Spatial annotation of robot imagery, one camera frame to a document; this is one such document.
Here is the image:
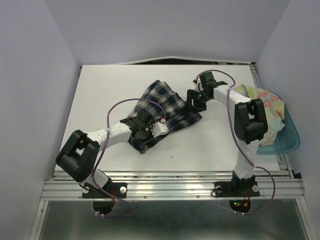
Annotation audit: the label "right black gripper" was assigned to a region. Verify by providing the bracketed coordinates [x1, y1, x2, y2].
[183, 88, 212, 113]

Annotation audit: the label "navy plaid skirt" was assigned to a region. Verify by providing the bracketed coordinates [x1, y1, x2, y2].
[124, 79, 203, 155]

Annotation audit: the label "pastel tie-dye skirt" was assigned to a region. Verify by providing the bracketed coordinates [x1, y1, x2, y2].
[234, 84, 285, 147]

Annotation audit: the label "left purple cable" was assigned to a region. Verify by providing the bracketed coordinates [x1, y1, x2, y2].
[91, 97, 167, 218]

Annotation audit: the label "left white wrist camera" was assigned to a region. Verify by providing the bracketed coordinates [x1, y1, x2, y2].
[151, 122, 169, 138]

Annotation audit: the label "teal plastic bin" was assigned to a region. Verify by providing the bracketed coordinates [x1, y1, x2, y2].
[257, 92, 300, 155]

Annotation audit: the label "aluminium frame rails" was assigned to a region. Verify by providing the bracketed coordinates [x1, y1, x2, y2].
[31, 64, 317, 240]

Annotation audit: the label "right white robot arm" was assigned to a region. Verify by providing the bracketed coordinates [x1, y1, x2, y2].
[186, 70, 268, 198]

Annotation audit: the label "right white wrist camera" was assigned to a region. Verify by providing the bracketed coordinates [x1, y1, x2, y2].
[195, 80, 204, 92]

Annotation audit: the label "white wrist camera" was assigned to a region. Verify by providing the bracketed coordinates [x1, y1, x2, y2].
[151, 122, 169, 138]
[195, 80, 204, 92]

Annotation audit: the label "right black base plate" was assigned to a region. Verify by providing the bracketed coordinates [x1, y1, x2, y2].
[211, 181, 261, 199]

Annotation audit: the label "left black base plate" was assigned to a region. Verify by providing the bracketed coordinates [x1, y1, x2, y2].
[81, 182, 128, 199]

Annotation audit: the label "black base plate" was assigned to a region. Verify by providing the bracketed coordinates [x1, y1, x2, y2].
[81, 182, 128, 199]
[211, 181, 261, 199]

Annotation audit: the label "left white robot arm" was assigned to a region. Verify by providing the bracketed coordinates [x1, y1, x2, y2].
[55, 112, 153, 197]

